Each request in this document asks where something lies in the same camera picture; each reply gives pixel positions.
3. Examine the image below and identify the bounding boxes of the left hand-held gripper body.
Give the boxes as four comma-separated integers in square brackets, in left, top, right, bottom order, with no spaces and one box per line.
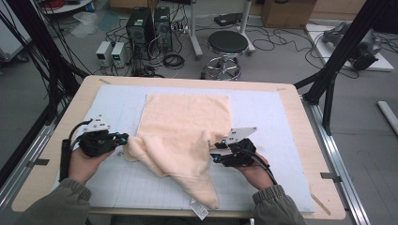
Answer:
[78,114,119,158]

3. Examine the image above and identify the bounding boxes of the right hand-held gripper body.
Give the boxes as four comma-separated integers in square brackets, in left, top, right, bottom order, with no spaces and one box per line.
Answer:
[219,126,258,168]

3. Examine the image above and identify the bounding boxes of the peach towel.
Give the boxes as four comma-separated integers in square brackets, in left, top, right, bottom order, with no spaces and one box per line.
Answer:
[123,93,233,221]

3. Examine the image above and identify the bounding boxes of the person's right hand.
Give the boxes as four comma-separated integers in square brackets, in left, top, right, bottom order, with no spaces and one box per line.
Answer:
[234,153,276,191]

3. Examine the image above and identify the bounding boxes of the person's left hand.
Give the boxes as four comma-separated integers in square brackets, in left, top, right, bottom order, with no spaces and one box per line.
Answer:
[68,147,115,186]

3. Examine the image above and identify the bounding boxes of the white grid mat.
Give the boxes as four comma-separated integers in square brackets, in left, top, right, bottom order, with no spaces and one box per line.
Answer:
[51,83,316,214]

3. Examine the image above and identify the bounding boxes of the white power supply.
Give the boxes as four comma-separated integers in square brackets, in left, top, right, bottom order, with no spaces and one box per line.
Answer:
[111,41,130,68]
[95,40,113,68]

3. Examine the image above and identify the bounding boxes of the thin wooden stick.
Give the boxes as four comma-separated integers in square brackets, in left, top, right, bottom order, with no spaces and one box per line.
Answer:
[309,191,332,217]

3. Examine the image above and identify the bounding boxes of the black round stool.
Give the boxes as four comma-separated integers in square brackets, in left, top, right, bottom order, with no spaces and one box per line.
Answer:
[205,30,250,82]

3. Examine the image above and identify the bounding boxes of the large black computer tower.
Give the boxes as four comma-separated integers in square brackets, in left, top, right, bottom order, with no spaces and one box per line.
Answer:
[125,7,156,60]

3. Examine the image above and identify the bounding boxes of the slim black computer tower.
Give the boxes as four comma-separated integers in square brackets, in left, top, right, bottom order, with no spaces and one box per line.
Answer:
[153,7,174,53]

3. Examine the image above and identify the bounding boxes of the clear plastic bags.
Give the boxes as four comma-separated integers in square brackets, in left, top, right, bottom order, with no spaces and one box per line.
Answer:
[71,11,101,38]

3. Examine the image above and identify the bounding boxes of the white desk leg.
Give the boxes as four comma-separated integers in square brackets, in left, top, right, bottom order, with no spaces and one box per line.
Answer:
[237,0,256,55]
[189,0,205,60]

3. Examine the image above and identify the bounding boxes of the flat black device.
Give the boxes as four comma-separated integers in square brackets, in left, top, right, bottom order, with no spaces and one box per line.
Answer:
[214,12,243,27]

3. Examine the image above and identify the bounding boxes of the white floor board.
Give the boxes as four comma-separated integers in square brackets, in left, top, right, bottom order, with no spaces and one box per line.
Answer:
[304,22,395,73]

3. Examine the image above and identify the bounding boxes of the white panel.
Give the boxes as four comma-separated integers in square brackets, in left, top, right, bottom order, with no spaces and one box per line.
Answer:
[0,0,32,62]

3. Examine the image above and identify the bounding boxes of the round white table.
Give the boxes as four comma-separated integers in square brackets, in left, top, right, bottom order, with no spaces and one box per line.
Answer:
[40,0,93,15]

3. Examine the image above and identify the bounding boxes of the cardboard box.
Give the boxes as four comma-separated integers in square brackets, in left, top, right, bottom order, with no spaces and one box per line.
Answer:
[261,0,317,30]

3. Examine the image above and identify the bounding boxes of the white tube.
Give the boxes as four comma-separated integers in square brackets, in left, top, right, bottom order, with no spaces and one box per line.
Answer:
[376,100,398,135]

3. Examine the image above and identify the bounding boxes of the grey machine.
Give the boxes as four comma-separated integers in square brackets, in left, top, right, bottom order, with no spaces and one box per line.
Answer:
[322,22,383,71]

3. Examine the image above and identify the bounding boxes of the right hand-held gripper cable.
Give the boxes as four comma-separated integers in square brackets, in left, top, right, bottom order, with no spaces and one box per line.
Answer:
[240,146,279,186]

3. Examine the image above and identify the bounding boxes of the hand-held gripper cable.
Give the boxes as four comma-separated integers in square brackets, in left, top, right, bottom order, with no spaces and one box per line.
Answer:
[240,146,279,186]
[59,118,93,183]

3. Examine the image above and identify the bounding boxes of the left hand-held gripper cable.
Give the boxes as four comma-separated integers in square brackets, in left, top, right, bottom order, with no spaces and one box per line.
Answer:
[59,118,93,183]

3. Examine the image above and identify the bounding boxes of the black rail clip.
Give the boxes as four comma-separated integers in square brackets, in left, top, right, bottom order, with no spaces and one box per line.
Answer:
[26,158,51,168]
[320,172,343,183]

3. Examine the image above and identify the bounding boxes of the aluminium rail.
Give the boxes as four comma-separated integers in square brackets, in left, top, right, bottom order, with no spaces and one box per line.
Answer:
[301,95,372,225]
[0,123,55,214]

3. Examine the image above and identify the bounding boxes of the coiled black cable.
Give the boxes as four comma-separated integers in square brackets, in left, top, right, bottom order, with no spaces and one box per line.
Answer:
[162,53,186,70]

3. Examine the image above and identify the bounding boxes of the loose black floor cables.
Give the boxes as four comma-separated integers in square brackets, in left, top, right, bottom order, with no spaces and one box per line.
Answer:
[250,26,327,69]

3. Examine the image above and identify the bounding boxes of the black frame post with cables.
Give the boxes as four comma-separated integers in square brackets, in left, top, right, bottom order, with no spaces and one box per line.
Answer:
[0,0,90,126]

